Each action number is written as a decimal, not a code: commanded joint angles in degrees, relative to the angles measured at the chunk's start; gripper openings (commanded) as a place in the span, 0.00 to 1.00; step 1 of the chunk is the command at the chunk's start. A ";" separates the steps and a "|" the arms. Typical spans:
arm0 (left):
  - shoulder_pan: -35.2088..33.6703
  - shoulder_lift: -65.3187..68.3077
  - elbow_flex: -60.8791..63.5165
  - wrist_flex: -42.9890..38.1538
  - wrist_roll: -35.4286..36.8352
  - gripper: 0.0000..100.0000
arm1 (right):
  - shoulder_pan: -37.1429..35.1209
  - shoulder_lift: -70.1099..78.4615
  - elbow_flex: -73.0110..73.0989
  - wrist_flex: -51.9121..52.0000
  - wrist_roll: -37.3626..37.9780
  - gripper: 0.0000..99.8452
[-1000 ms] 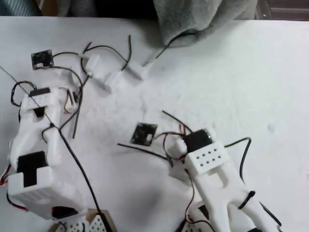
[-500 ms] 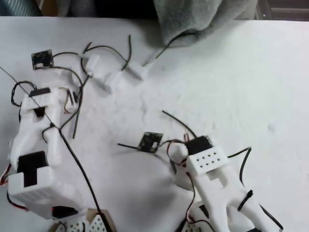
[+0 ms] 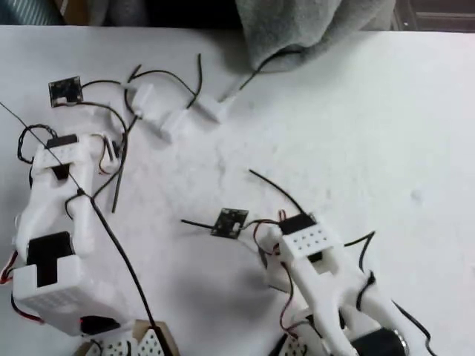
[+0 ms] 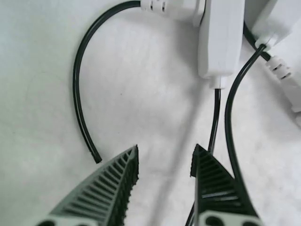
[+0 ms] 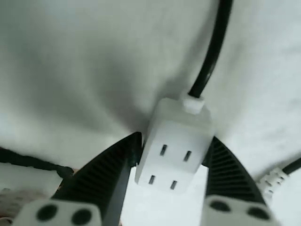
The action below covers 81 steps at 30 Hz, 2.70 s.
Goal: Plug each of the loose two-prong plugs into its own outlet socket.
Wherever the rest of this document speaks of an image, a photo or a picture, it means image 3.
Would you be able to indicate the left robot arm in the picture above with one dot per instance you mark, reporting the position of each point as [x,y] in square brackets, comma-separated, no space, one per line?
[55,222]

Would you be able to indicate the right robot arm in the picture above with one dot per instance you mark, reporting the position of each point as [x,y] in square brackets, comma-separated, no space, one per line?
[315,282]

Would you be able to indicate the white outlet socket block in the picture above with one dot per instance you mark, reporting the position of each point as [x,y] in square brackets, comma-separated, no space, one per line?
[175,124]

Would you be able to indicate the white two-prong plug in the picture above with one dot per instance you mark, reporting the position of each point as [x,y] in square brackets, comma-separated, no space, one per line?
[143,98]

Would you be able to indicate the grey cloth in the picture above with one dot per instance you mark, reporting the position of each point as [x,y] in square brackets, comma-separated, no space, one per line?
[297,26]

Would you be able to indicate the brown cardboard piece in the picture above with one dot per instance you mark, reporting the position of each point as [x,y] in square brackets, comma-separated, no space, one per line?
[168,339]

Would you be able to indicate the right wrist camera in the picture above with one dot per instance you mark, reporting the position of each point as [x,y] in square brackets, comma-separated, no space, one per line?
[229,222]

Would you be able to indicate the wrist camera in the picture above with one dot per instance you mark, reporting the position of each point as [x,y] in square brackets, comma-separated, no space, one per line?
[229,222]
[65,91]

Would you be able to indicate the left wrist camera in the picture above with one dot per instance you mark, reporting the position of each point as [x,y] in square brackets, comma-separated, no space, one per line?
[65,91]

